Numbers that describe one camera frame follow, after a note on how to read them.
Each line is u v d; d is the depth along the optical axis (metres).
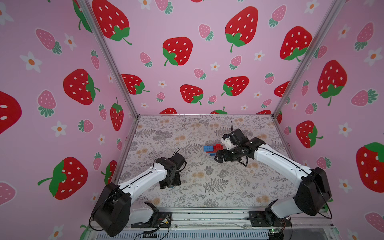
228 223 0.73
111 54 0.86
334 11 0.69
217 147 0.92
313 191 0.44
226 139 0.77
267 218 0.68
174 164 0.62
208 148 0.93
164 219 0.72
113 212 0.41
